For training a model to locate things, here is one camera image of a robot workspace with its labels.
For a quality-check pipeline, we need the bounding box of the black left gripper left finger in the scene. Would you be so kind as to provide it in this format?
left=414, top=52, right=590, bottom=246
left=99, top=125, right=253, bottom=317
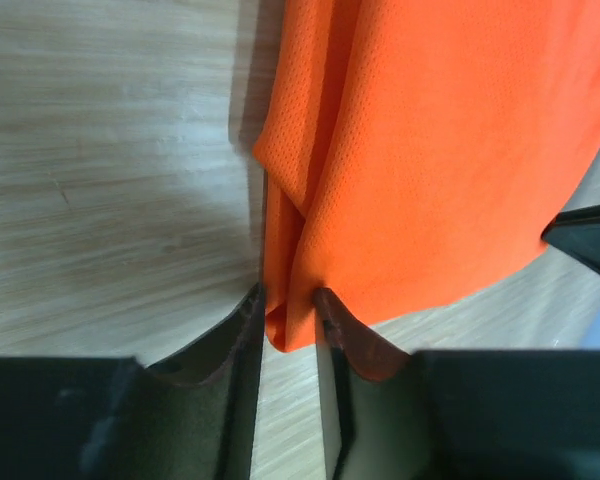
left=0, top=285, right=265, bottom=479

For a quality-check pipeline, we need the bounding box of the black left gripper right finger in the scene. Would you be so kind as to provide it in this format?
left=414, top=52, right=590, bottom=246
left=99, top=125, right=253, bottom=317
left=313, top=288, right=600, bottom=479

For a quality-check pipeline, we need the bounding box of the orange t-shirt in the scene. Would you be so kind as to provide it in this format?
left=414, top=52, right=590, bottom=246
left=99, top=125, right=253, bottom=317
left=253, top=1, right=600, bottom=352

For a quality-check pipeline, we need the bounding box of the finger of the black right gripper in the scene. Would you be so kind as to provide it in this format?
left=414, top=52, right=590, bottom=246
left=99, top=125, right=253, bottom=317
left=541, top=205, right=600, bottom=275

